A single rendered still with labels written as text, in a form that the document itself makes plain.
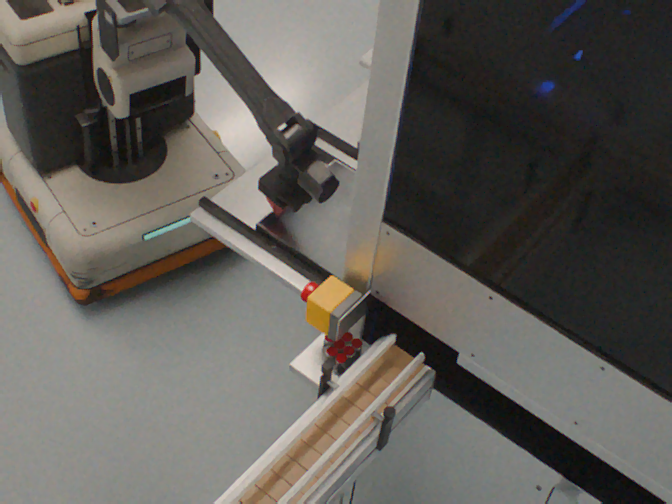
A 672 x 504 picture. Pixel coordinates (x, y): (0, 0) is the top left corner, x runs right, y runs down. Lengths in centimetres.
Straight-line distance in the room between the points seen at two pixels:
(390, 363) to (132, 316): 137
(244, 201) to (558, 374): 82
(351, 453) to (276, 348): 130
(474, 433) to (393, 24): 81
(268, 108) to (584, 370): 74
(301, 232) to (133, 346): 104
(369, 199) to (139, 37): 107
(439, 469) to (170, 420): 101
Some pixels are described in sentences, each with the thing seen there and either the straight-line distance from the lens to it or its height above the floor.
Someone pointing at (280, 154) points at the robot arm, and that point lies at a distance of 187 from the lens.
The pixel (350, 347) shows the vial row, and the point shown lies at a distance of 184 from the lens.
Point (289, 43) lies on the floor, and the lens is 404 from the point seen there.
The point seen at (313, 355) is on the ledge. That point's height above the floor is 88.
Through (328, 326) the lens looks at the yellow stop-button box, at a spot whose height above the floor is 99.
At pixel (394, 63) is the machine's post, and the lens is 147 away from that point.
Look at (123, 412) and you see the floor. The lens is 286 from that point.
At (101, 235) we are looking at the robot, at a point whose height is 28.
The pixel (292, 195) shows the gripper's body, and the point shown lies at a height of 99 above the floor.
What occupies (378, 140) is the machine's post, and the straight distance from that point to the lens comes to 157.
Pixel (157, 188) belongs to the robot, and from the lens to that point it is 302.
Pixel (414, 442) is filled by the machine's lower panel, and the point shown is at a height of 67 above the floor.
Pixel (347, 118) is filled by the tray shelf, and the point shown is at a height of 88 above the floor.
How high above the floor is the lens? 240
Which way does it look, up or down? 48 degrees down
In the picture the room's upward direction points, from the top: 7 degrees clockwise
